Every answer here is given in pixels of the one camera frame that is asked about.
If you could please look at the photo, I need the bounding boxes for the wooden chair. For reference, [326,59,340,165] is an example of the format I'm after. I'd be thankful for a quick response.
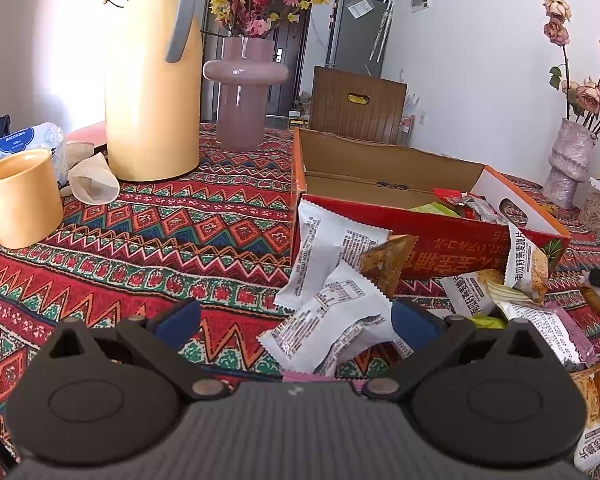
[310,66,407,146]

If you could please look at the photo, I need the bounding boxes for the grey refrigerator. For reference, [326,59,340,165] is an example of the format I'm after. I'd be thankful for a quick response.
[325,0,393,68]

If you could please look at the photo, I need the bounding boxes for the white folded umbrella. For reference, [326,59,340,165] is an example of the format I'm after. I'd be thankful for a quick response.
[370,0,395,63]

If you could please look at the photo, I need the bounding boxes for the pile of assorted snack packets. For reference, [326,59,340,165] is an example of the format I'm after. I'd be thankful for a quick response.
[432,187,509,225]

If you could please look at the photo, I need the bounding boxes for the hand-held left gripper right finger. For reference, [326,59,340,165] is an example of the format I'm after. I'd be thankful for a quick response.
[362,300,573,403]

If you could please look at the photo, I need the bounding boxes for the white blue tissue pack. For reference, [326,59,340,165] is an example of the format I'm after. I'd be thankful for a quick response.
[0,122,67,188]

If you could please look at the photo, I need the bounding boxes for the patterned tablecloth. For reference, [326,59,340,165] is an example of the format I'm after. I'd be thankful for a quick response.
[0,122,600,480]

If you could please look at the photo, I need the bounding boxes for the cracker print snack packet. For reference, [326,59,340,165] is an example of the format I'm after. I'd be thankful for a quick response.
[570,364,600,472]
[504,222,551,304]
[440,269,506,317]

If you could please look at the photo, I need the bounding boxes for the beige paper cup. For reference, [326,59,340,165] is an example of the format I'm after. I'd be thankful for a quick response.
[64,141,97,170]
[69,154,121,205]

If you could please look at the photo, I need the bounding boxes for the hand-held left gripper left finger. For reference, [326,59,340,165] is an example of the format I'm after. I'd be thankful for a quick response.
[35,299,231,402]

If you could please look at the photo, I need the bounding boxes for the yellow mug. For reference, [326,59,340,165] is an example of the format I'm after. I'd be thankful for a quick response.
[0,148,64,256]

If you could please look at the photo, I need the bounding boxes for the smooth pink vase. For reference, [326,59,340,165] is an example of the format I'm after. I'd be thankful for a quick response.
[203,36,289,152]

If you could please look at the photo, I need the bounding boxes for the pink snack packet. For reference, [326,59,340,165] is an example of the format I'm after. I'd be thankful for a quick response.
[282,370,367,397]

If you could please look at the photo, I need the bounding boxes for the dried pink roses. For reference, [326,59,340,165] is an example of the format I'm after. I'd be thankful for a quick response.
[544,0,600,133]

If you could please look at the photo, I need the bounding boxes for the white purple snack packet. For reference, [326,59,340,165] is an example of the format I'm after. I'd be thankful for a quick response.
[495,300,599,367]

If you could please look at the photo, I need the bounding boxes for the yellow-green snack packet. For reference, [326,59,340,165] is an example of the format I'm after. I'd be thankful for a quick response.
[407,201,462,219]
[472,310,512,331]

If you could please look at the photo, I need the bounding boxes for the textured pink vase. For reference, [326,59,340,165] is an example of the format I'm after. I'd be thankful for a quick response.
[542,117,598,209]

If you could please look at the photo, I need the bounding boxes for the dark entrance door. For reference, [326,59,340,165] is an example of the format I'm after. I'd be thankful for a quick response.
[270,7,312,117]

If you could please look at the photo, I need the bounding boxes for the red cardboard box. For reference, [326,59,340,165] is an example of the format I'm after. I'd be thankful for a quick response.
[291,127,572,282]

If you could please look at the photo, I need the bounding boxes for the yellow thermos jug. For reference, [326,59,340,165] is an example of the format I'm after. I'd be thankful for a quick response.
[104,0,203,182]

